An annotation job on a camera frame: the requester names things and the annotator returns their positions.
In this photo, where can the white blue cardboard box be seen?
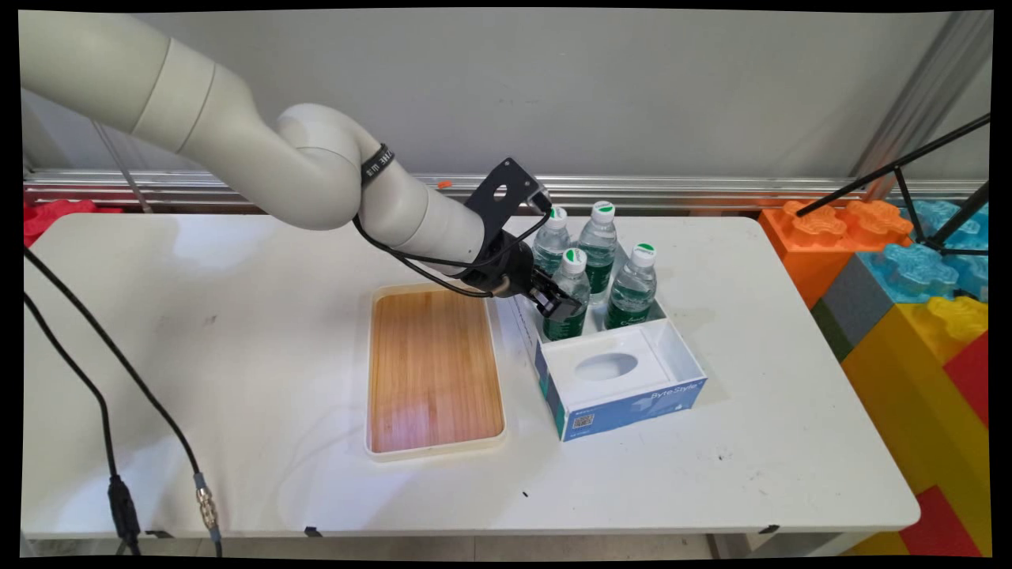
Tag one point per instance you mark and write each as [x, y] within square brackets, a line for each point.
[632, 411]

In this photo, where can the aluminium slanted post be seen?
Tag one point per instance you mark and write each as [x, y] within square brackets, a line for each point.
[917, 95]

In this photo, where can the wooden tray with white rim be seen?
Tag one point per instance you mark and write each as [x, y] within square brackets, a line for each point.
[435, 371]

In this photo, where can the black tripod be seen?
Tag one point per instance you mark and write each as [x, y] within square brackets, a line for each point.
[961, 215]

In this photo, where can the light blue foam block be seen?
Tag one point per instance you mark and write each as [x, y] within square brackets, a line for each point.
[945, 215]

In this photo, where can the clear water bottle green label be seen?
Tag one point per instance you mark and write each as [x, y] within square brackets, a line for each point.
[551, 237]
[599, 245]
[574, 276]
[632, 288]

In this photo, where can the grey foam block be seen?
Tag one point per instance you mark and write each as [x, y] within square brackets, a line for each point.
[858, 300]

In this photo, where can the aluminium wall rail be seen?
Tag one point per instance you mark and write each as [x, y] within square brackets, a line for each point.
[711, 190]

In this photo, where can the orange foam block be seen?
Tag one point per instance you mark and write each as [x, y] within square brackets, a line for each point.
[806, 245]

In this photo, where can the yellow foam block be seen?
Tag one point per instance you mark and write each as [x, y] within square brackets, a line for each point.
[909, 395]

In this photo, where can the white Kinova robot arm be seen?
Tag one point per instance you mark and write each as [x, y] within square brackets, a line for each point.
[237, 134]

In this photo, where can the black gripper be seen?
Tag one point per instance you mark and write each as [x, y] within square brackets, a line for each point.
[502, 273]

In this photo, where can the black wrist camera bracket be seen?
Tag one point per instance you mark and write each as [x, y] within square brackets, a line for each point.
[506, 178]

